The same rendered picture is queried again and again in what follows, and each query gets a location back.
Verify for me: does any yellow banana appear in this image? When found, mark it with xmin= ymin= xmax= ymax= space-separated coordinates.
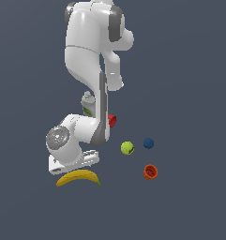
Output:
xmin=55 ymin=169 xmax=102 ymax=188

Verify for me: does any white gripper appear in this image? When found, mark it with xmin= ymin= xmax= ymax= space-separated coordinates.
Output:
xmin=48 ymin=149 xmax=100 ymax=176

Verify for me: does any grey bottle with green label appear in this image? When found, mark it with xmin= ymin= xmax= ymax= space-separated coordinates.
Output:
xmin=81 ymin=90 xmax=96 ymax=117

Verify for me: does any orange cup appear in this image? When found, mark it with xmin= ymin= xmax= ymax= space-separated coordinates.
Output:
xmin=143 ymin=164 xmax=159 ymax=181

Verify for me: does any yellow-green tennis ball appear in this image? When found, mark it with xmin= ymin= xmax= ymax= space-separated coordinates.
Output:
xmin=120 ymin=141 xmax=135 ymax=156

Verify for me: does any dark blue ball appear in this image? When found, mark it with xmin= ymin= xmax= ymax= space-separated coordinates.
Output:
xmin=143 ymin=137 xmax=155 ymax=150

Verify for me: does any red cup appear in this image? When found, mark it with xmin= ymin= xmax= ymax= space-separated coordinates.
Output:
xmin=107 ymin=112 xmax=118 ymax=128

